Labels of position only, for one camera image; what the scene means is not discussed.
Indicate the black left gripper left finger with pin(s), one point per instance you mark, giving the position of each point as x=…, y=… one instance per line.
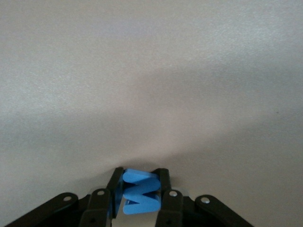
x=94, y=208

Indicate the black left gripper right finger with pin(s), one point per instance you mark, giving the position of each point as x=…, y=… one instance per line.
x=172, y=208

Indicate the blue letter W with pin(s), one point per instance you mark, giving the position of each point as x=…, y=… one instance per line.
x=142, y=189

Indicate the brown table cover sheet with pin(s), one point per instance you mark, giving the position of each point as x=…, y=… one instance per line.
x=151, y=71

